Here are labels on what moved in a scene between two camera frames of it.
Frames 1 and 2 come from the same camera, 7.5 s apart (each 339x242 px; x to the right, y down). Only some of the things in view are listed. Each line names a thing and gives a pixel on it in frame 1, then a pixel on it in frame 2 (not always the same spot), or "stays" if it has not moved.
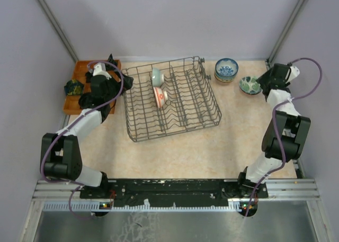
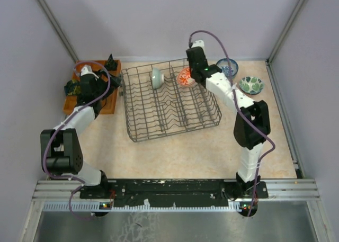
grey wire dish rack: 164,98 stays
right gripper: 262,79 -> 190,66
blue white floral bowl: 226,67 stays
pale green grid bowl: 158,77 stays
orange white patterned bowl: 161,96 -> 184,77
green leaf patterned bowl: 249,85 stays
